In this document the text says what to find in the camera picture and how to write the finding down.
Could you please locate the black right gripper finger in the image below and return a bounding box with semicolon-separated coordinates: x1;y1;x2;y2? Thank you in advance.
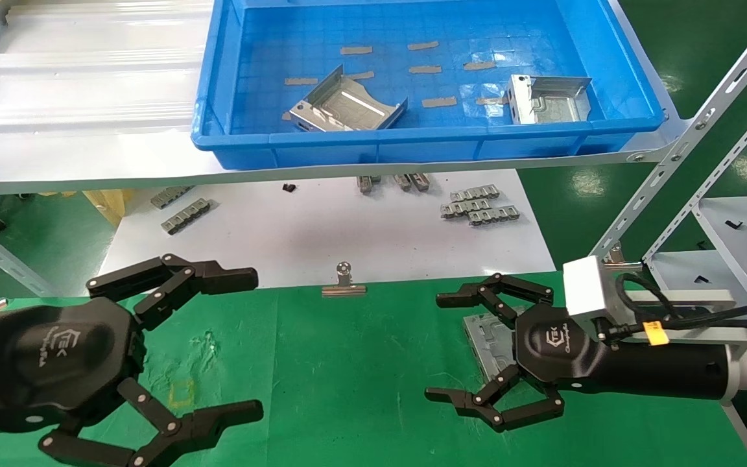
436;272;554;328
425;363;565;433

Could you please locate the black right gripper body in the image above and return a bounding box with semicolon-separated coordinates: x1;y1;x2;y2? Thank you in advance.
513;303;609;385

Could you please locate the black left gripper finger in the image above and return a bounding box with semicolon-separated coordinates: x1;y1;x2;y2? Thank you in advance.
87;254;259;331
38;378;264;467

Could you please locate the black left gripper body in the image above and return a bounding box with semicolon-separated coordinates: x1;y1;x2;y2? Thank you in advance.
0;298;148;437

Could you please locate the sheet metal part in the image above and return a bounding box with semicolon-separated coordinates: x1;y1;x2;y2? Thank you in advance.
289;65;409;132
463;305;530;383
508;74;593;125

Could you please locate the grey metal bar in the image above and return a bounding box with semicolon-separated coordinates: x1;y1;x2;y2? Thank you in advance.
0;242;58;297

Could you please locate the silver binder clip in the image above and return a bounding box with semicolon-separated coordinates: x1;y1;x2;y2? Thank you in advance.
322;261;368;298
600;243;643;272

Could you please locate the yellow cardboard piece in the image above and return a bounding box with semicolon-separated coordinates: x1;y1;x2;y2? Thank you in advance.
82;188;134;228

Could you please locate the green table mat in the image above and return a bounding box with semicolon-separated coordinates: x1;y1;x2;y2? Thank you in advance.
0;269;747;467

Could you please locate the blue plastic bin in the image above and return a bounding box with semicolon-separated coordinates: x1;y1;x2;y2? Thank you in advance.
191;0;666;171

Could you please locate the perforated grey rack upright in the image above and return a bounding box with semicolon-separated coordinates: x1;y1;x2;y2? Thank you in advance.
587;0;747;263
643;86;747;261

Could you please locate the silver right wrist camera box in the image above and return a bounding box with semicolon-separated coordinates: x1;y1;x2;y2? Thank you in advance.
562;255;637;324

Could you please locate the black cable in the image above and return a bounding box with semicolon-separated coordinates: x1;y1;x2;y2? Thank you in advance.
597;272;747;342

